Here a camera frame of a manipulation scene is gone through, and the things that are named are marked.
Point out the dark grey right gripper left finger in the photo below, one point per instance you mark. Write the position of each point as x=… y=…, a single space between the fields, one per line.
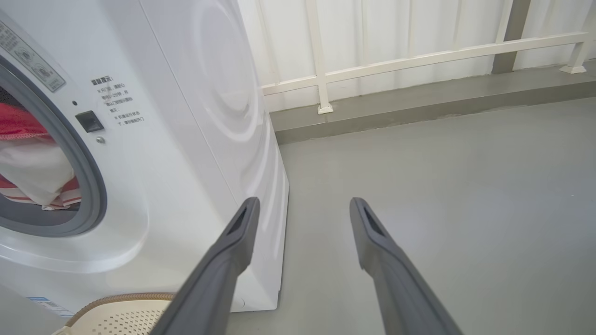
x=219 y=279

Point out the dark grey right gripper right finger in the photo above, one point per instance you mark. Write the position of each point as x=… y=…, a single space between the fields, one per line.
x=396 y=288

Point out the red and white clothing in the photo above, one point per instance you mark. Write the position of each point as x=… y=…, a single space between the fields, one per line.
x=28 y=172

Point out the cream perforated laundry basket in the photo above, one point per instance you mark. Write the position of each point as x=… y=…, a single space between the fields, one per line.
x=116 y=321

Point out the white front-load washing machine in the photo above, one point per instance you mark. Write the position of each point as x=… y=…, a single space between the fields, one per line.
x=186 y=139

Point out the blue energy label sticker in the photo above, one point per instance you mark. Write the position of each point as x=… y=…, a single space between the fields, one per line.
x=46 y=304

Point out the white metal railing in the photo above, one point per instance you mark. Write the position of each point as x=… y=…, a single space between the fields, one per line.
x=419 y=59

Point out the grey instruction sticker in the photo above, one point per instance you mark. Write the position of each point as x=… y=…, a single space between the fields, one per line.
x=32 y=60

